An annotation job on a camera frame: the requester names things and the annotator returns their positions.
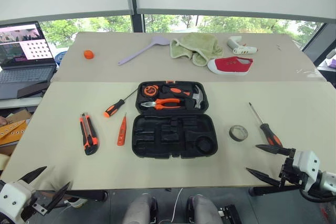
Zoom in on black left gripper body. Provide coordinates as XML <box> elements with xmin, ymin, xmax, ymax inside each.
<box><xmin>20</xmin><ymin>190</ymin><xmax>49</xmax><ymax>222</ymax></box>

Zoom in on blue tape roll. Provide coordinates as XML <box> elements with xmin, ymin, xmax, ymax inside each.
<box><xmin>54</xmin><ymin>50</ymin><xmax>69</xmax><ymax>66</ymax></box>

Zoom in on grey tape roll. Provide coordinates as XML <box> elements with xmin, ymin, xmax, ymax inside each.
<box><xmin>228</xmin><ymin>124</ymin><xmax>249</xmax><ymax>143</ymax></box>

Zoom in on open grey laptop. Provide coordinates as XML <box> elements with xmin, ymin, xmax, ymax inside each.
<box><xmin>0</xmin><ymin>21</ymin><xmax>58</xmax><ymax>86</ymax></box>

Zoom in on red white canvas shoe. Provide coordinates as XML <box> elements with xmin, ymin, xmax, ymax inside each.
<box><xmin>207</xmin><ymin>57</ymin><xmax>254</xmax><ymax>76</ymax></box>

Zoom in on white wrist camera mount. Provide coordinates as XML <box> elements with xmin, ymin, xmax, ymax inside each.
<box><xmin>292</xmin><ymin>150</ymin><xmax>321</xmax><ymax>183</ymax></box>
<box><xmin>0</xmin><ymin>180</ymin><xmax>34</xmax><ymax>223</ymax></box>

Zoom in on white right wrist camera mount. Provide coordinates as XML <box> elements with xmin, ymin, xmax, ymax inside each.
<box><xmin>292</xmin><ymin>150</ymin><xmax>321</xmax><ymax>183</ymax></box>

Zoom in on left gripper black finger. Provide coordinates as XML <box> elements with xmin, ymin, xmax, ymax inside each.
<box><xmin>19</xmin><ymin>166</ymin><xmax>48</xmax><ymax>184</ymax></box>
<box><xmin>46</xmin><ymin>181</ymin><xmax>72</xmax><ymax>212</ymax></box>

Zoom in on long thin shaft screwdriver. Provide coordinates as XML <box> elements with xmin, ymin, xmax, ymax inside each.
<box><xmin>103</xmin><ymin>88</ymin><xmax>139</xmax><ymax>119</ymax></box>

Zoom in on black device with white plug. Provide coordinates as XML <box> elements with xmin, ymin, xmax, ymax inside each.
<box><xmin>217</xmin><ymin>204</ymin><xmax>243</xmax><ymax>224</ymax></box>

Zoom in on orange voltage tester pen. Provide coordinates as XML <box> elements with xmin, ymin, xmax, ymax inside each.
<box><xmin>117</xmin><ymin>112</ymin><xmax>128</xmax><ymax>147</ymax></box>

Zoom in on black table foot bar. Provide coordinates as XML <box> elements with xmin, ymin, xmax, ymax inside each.
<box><xmin>35</xmin><ymin>189</ymin><xmax>109</xmax><ymax>203</ymax></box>
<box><xmin>248</xmin><ymin>185</ymin><xmax>300</xmax><ymax>197</ymax></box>

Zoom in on grey rounded shape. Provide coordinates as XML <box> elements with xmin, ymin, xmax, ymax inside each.
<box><xmin>186</xmin><ymin>194</ymin><xmax>224</xmax><ymax>224</ymax></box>
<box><xmin>122</xmin><ymin>194</ymin><xmax>159</xmax><ymax>224</ymax></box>

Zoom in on thin white cable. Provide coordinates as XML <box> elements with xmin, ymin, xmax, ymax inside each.
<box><xmin>171</xmin><ymin>187</ymin><xmax>184</xmax><ymax>222</ymax></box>

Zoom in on slanted dark window frame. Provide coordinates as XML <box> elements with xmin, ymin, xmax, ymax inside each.
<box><xmin>301</xmin><ymin>23</ymin><xmax>336</xmax><ymax>67</ymax></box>

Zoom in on orange black utility knife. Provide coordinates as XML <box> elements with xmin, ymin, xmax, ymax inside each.
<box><xmin>79</xmin><ymin>112</ymin><xmax>100</xmax><ymax>156</ymax></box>

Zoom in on claw hammer orange black handle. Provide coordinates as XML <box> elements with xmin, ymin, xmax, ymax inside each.
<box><xmin>161</xmin><ymin>84</ymin><xmax>205</xmax><ymax>110</ymax></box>

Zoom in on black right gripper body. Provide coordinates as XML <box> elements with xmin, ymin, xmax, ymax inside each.
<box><xmin>278</xmin><ymin>148</ymin><xmax>306</xmax><ymax>188</ymax></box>

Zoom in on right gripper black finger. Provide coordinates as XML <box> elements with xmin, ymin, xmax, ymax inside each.
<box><xmin>255</xmin><ymin>144</ymin><xmax>290</xmax><ymax>157</ymax></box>
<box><xmin>246</xmin><ymin>167</ymin><xmax>282</xmax><ymax>188</ymax></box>

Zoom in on white glue gun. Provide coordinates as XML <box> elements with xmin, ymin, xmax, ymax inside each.
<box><xmin>227</xmin><ymin>36</ymin><xmax>258</xmax><ymax>55</ymax></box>

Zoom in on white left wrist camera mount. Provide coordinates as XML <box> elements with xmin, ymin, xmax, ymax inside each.
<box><xmin>0</xmin><ymin>180</ymin><xmax>34</xmax><ymax>223</ymax></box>

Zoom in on orange black tape measure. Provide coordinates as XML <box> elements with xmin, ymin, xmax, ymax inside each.
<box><xmin>143</xmin><ymin>84</ymin><xmax>160</xmax><ymax>98</ymax></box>

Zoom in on green towel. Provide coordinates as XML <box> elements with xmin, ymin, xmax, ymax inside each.
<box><xmin>169</xmin><ymin>33</ymin><xmax>224</xmax><ymax>67</ymax></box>

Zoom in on orange handled pliers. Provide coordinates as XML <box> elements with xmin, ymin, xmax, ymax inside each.
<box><xmin>140</xmin><ymin>98</ymin><xmax>185</xmax><ymax>111</ymax></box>

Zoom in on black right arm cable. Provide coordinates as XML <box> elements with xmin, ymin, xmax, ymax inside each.
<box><xmin>299</xmin><ymin>188</ymin><xmax>336</xmax><ymax>204</ymax></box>

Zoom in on purple object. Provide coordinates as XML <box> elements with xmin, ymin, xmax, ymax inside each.
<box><xmin>325</xmin><ymin>49</ymin><xmax>336</xmax><ymax>69</ymax></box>

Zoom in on black tool case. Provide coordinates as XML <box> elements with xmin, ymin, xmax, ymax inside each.
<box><xmin>131</xmin><ymin>80</ymin><xmax>219</xmax><ymax>160</ymax></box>

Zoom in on Phillips screwdriver orange black handle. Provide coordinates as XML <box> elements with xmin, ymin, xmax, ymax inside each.
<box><xmin>248</xmin><ymin>102</ymin><xmax>284</xmax><ymax>148</ymax></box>

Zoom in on lilac silicone spatula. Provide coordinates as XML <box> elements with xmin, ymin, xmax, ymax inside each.
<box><xmin>117</xmin><ymin>36</ymin><xmax>171</xmax><ymax>66</ymax></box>

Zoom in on dark window frame pillar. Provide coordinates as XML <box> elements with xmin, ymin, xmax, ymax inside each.
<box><xmin>130</xmin><ymin>14</ymin><xmax>146</xmax><ymax>34</ymax></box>

